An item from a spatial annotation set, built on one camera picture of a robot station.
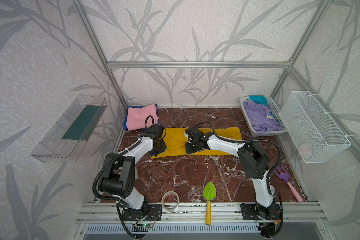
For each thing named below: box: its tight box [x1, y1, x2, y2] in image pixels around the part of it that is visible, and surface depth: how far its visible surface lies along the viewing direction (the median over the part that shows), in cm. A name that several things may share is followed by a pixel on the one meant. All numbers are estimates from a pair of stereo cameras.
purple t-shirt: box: [243, 100, 282, 133], surface depth 111 cm
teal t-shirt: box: [248, 95, 268, 106], surface depth 117 cm
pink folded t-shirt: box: [127, 104, 159, 131], surface depth 114 cm
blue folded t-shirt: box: [126, 104, 159, 131], surface depth 114 cm
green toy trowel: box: [203, 181, 217, 226], surface depth 79 cm
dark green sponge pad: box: [62, 105, 105, 141], surface depth 68 cm
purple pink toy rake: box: [274, 166, 304, 203], surface depth 87 cm
